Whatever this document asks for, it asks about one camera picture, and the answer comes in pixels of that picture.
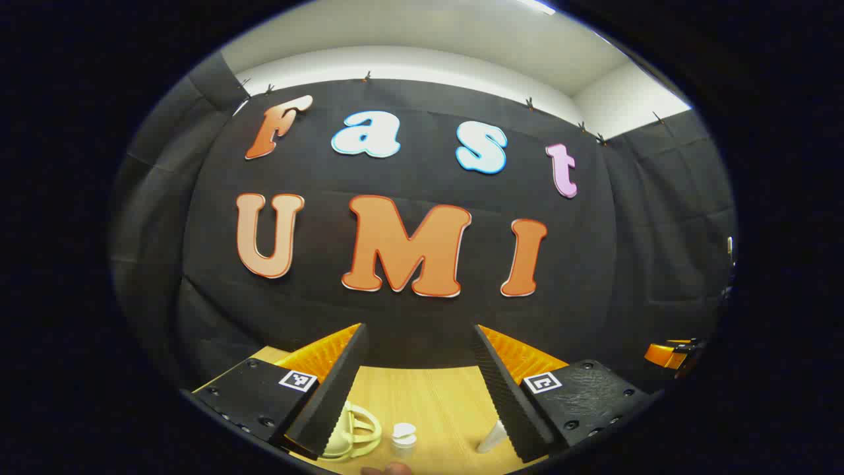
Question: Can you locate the white squeeze tube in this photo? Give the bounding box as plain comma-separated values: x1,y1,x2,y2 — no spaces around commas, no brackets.
476,419,510,455

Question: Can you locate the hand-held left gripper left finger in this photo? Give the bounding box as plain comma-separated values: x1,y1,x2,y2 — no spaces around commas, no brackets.
190,323,368,460

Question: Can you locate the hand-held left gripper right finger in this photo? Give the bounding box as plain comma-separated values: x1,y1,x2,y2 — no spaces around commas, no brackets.
472,324,655,463

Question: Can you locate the white pump bottle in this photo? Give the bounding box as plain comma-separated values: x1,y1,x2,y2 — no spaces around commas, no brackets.
390,422,418,459

